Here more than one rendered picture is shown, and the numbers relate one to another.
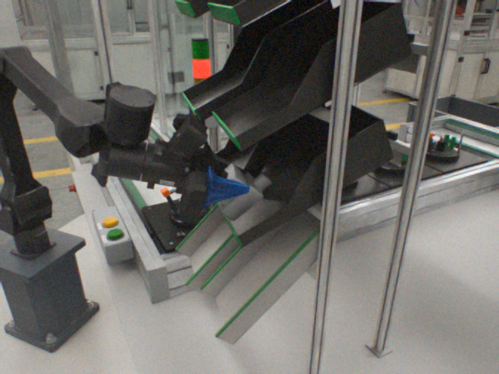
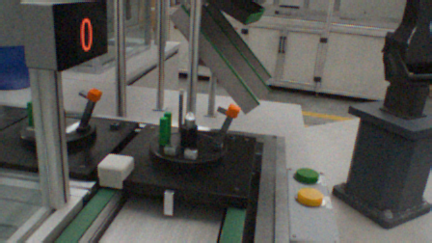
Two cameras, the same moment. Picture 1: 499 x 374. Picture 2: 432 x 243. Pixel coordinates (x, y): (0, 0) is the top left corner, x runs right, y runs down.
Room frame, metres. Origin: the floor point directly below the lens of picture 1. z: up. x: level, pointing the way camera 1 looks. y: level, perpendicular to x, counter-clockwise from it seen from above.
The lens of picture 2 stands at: (1.48, 0.56, 1.27)
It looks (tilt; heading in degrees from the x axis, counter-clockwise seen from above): 20 degrees down; 215
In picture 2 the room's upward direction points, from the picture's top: 4 degrees clockwise
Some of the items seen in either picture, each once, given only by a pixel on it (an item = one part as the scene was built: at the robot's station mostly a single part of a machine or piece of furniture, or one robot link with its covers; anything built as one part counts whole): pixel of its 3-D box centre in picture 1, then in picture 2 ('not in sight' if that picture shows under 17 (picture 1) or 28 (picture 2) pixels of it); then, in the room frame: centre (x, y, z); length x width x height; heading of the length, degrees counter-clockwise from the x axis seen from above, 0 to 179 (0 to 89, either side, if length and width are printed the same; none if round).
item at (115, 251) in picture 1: (111, 232); (307, 215); (0.97, 0.39, 0.93); 0.21 x 0.07 x 0.06; 28
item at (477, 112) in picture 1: (465, 128); not in sight; (2.50, -1.37, 0.73); 0.62 x 0.42 x 0.23; 28
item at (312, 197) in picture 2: (110, 222); (310, 199); (0.97, 0.39, 0.96); 0.04 x 0.04 x 0.02
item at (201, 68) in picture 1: (201, 67); not in sight; (1.22, 0.14, 1.33); 0.05 x 0.05 x 0.05
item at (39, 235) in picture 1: (31, 236); (405, 97); (0.71, 0.45, 1.09); 0.07 x 0.07 x 0.06; 66
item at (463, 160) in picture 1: (441, 144); not in sight; (1.45, -0.72, 1.01); 0.24 x 0.24 x 0.13; 28
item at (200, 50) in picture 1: (200, 50); not in sight; (1.22, 0.14, 1.38); 0.05 x 0.05 x 0.05
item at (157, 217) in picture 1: (194, 218); (188, 158); (0.99, 0.16, 0.96); 0.24 x 0.24 x 0.02; 28
